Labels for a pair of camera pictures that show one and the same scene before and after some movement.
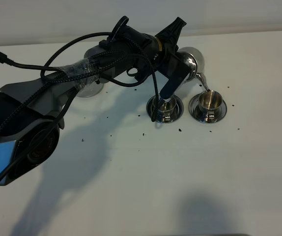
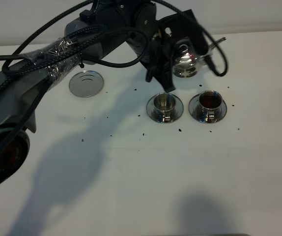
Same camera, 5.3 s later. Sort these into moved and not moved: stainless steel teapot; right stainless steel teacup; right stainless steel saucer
Moved: stainless steel teapot
Not moved: right stainless steel saucer; right stainless steel teacup
